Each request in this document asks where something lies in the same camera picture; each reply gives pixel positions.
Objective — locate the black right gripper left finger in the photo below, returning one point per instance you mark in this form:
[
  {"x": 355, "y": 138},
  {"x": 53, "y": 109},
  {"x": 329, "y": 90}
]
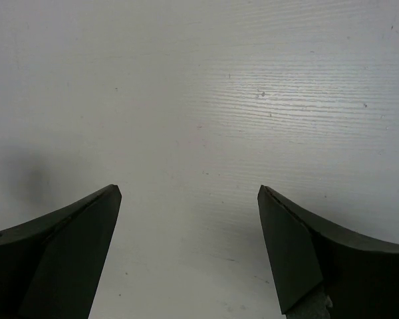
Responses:
[{"x": 50, "y": 266}]

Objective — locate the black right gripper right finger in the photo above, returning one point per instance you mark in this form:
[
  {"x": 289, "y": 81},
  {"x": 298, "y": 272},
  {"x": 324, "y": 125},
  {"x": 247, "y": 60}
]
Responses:
[{"x": 323, "y": 270}]

